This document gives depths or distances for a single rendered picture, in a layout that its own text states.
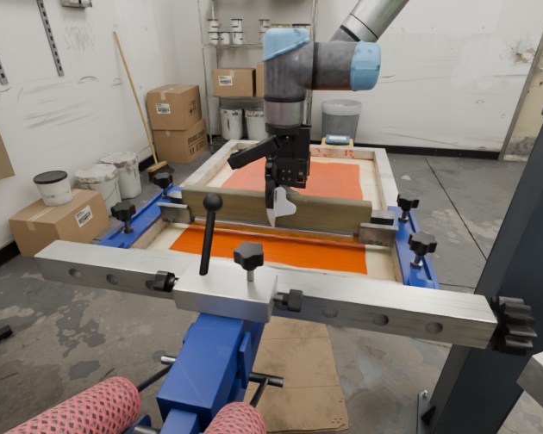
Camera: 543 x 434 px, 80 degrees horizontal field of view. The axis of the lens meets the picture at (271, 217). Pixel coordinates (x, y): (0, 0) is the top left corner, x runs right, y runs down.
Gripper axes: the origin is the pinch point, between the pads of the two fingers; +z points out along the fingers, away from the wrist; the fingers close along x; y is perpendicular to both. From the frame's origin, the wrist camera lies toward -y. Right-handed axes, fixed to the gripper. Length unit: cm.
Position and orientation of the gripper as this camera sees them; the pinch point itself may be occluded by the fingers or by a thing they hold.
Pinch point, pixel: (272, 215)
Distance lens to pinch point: 71.0
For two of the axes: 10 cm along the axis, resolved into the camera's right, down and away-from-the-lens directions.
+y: 9.8, 1.0, -1.8
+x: 2.0, -4.8, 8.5
